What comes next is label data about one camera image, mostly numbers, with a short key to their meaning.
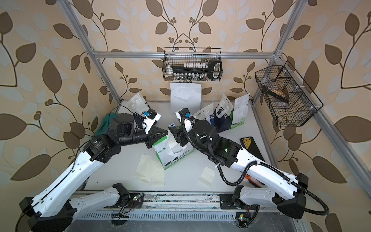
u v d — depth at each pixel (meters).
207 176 0.83
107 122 1.02
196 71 0.87
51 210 0.38
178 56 0.91
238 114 0.94
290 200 0.40
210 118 0.90
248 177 0.81
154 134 0.54
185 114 0.50
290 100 0.75
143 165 0.87
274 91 0.75
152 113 0.52
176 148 0.69
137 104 0.91
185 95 1.02
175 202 0.75
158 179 0.82
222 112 0.93
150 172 0.84
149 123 0.54
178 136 0.52
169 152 0.69
